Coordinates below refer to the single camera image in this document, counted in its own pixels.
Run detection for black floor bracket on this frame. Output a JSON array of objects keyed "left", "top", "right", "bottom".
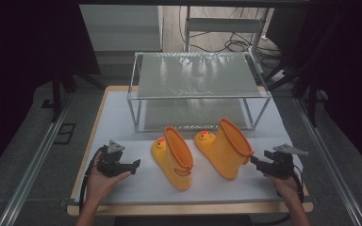
[{"left": 53, "top": 122, "right": 76, "bottom": 146}]

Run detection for aluminium rail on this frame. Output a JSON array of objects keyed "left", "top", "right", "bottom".
[
  {"left": 294, "top": 97, "right": 362, "bottom": 226},
  {"left": 0, "top": 93, "right": 74, "bottom": 226}
]

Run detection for grey metal frame stand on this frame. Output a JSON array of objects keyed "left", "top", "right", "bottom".
[{"left": 184, "top": 5, "right": 270, "bottom": 55}]

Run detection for black floor cables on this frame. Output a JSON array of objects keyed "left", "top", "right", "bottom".
[{"left": 178, "top": 5, "right": 286, "bottom": 65}]

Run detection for white table mat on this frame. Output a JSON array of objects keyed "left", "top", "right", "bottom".
[{"left": 74, "top": 90, "right": 309, "bottom": 205}]

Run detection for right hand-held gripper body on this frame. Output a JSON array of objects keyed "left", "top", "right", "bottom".
[{"left": 265, "top": 143, "right": 309, "bottom": 180}]

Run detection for yellow duck rain boot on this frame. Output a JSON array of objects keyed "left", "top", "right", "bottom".
[
  {"left": 193, "top": 118, "right": 255, "bottom": 181},
  {"left": 150, "top": 125, "right": 195, "bottom": 192}
]

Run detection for black stand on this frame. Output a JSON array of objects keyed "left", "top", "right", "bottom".
[
  {"left": 263, "top": 60, "right": 329, "bottom": 128},
  {"left": 50, "top": 70, "right": 106, "bottom": 124}
]

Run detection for person's left hand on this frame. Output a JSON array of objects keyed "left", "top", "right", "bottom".
[{"left": 85, "top": 162, "right": 132, "bottom": 205}]

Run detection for person's right hand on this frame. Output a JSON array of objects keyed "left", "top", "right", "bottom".
[{"left": 267, "top": 174, "right": 300, "bottom": 202}]

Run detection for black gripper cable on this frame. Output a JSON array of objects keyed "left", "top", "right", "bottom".
[
  {"left": 78, "top": 147, "right": 106, "bottom": 215},
  {"left": 251, "top": 170, "right": 305, "bottom": 226}
]

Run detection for metal shoe rack grey shelves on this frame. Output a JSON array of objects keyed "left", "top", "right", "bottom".
[{"left": 126, "top": 51, "right": 272, "bottom": 133}]

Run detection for grey cabinet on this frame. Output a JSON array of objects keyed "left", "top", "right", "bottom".
[{"left": 79, "top": 4, "right": 165, "bottom": 53}]

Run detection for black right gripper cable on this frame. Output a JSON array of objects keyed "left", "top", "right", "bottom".
[{"left": 251, "top": 170, "right": 305, "bottom": 226}]

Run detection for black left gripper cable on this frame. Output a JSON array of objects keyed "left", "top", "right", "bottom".
[{"left": 78, "top": 147, "right": 106, "bottom": 215}]

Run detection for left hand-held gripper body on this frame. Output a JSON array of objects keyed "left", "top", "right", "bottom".
[{"left": 96, "top": 139, "right": 126, "bottom": 179}]

